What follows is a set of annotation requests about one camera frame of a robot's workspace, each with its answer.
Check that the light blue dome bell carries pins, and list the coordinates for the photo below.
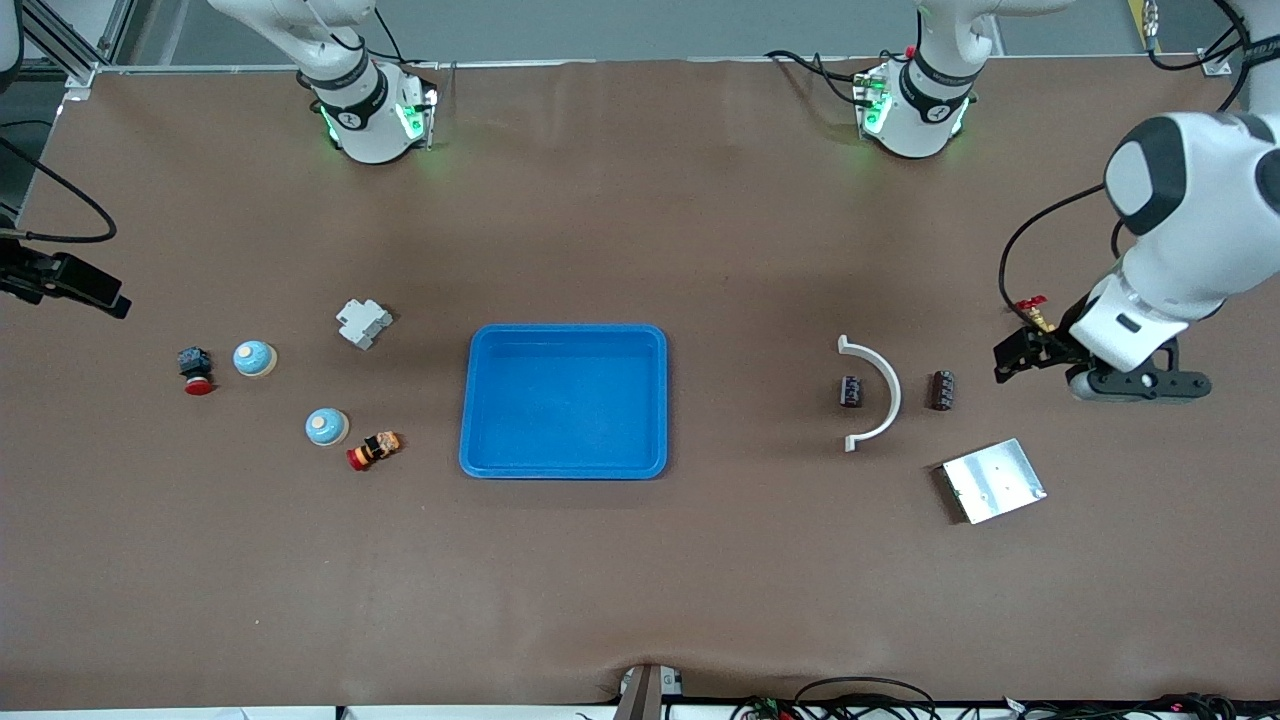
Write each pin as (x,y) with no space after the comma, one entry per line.
(253,358)
(325,427)

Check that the white curved plastic bracket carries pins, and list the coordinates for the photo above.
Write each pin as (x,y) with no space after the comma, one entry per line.
(893,395)

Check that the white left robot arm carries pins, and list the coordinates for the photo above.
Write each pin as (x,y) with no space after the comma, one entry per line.
(1190,190)

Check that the grey metal mount post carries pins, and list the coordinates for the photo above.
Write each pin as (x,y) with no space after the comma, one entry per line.
(642,695)

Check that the brown table mat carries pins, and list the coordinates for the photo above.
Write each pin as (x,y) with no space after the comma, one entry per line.
(700,580)

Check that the white circuit breaker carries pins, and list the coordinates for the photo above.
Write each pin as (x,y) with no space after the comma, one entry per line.
(362,322)

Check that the dark brown cylindrical capacitor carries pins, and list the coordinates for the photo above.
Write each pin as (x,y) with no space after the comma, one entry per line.
(942,390)
(851,391)

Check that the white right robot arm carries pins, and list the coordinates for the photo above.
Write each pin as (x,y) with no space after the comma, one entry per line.
(365,110)

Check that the aluminium table edge rail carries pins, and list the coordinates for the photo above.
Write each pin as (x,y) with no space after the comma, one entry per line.
(600,62)

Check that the aluminium frame strut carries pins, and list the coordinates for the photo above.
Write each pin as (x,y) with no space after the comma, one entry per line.
(78,75)
(1215,63)

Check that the blue plastic tray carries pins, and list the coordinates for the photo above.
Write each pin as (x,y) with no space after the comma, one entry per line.
(565,400)

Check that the red mushroom button black base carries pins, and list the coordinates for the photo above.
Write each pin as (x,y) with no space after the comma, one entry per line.
(195,365)

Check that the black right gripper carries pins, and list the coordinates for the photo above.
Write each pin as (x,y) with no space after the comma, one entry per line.
(30,275)

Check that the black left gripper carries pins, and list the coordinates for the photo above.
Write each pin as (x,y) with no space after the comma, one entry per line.
(1046,350)

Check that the red yellow emergency stop button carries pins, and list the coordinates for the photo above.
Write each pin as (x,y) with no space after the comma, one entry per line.
(375,450)

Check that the silver metal plate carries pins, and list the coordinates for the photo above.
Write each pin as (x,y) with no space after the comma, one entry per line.
(995,482)

